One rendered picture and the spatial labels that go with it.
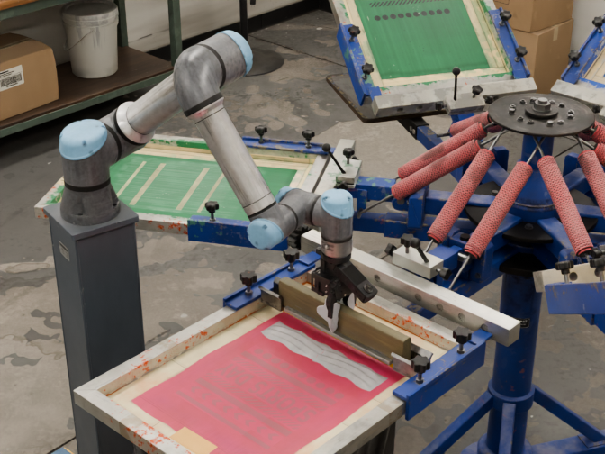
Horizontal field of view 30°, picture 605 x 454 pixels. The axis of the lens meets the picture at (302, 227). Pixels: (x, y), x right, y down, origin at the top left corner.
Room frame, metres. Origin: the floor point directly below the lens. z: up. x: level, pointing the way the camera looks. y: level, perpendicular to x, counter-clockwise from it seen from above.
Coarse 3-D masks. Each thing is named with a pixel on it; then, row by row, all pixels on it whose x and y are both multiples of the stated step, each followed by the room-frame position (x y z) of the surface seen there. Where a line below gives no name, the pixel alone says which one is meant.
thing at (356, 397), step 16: (352, 352) 2.28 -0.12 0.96; (304, 368) 2.21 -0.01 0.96; (320, 368) 2.21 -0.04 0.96; (384, 368) 2.21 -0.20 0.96; (336, 384) 2.15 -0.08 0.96; (352, 384) 2.15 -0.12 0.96; (384, 384) 2.15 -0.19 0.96; (352, 400) 2.09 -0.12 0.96; (368, 400) 2.09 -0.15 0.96; (320, 416) 2.03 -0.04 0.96; (336, 416) 2.03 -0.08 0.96; (208, 432) 1.97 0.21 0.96; (224, 432) 1.97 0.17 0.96; (304, 432) 1.97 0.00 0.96; (320, 432) 1.97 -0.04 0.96; (224, 448) 1.92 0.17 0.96; (240, 448) 1.92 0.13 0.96; (256, 448) 1.92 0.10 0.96; (272, 448) 1.92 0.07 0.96; (288, 448) 1.92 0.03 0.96
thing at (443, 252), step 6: (438, 246) 2.65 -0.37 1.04; (444, 246) 2.65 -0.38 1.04; (432, 252) 2.62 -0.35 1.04; (438, 252) 2.62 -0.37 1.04; (444, 252) 2.62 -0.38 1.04; (450, 252) 2.62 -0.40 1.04; (456, 252) 2.62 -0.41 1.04; (444, 258) 2.59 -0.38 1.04; (450, 258) 2.60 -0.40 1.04; (456, 258) 2.62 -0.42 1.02; (444, 264) 2.58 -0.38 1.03; (450, 264) 2.60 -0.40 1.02; (456, 264) 2.62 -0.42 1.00; (408, 270) 2.53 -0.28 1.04; (420, 276) 2.51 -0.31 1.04; (432, 282) 2.55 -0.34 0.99
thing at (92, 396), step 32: (224, 320) 2.38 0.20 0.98; (384, 320) 2.42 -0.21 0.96; (416, 320) 2.37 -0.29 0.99; (160, 352) 2.23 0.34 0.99; (96, 384) 2.11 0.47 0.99; (128, 384) 2.15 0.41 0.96; (96, 416) 2.03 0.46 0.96; (128, 416) 1.99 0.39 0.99; (384, 416) 1.99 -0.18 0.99; (160, 448) 1.88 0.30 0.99; (320, 448) 1.88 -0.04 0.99; (352, 448) 1.91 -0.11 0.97
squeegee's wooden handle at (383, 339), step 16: (288, 288) 2.43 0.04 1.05; (304, 288) 2.41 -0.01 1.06; (288, 304) 2.43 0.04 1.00; (304, 304) 2.39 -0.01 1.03; (320, 304) 2.35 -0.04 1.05; (320, 320) 2.35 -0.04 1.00; (352, 320) 2.28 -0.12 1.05; (368, 320) 2.27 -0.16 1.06; (352, 336) 2.28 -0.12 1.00; (368, 336) 2.25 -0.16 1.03; (384, 336) 2.21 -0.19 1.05; (400, 336) 2.20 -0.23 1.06; (384, 352) 2.21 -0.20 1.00; (400, 352) 2.18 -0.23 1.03
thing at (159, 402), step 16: (272, 320) 2.42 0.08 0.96; (288, 320) 2.42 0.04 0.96; (240, 336) 2.35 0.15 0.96; (256, 336) 2.35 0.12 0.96; (320, 336) 2.35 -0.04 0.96; (224, 352) 2.28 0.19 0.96; (240, 352) 2.28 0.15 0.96; (272, 352) 2.28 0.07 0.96; (288, 352) 2.28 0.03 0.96; (192, 368) 2.21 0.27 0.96; (208, 368) 2.21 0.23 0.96; (160, 384) 2.15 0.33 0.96; (176, 384) 2.15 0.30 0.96; (144, 400) 2.09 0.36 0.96; (160, 400) 2.09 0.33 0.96; (176, 400) 2.09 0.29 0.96; (160, 416) 2.03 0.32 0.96; (176, 416) 2.03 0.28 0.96; (192, 416) 2.03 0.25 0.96; (208, 416) 2.03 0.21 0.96
